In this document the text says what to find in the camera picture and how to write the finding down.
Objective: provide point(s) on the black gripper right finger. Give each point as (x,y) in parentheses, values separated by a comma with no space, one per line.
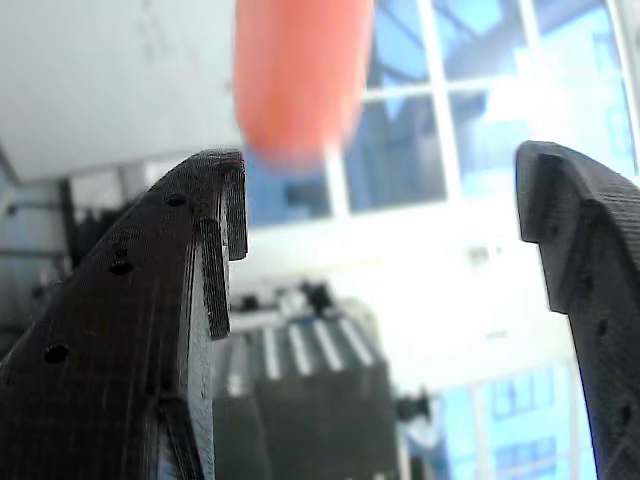
(600,250)

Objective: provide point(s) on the small orange snack stick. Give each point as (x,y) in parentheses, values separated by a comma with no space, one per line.
(300,75)

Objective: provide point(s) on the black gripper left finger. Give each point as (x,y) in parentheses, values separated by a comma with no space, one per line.
(110,350)

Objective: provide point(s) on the black drawer tool cabinet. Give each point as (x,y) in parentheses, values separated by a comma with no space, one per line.
(320,415)

